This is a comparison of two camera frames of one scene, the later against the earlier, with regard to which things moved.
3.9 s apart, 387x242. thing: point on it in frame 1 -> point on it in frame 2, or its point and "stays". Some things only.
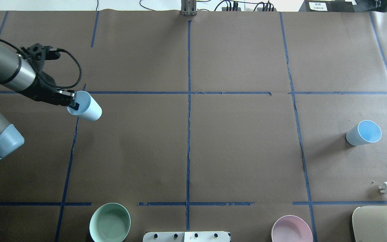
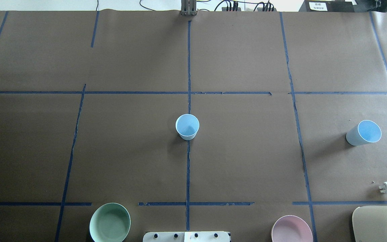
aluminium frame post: (188, 7) stays
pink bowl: (291, 228) stays
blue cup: (366, 131) stays
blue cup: (89, 108) -> (187, 126)
